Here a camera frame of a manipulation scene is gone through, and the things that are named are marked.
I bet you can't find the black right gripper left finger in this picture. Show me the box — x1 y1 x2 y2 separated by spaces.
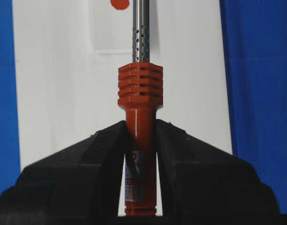
0 121 130 225

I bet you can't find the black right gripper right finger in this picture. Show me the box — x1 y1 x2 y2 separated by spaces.
155 120 280 225

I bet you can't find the red handled soldering iron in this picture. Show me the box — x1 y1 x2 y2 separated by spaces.
118 0 163 216

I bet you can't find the orange round mark near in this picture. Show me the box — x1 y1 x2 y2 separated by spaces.
110 0 130 10

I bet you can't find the blue table cloth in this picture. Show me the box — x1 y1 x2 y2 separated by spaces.
0 0 287 214

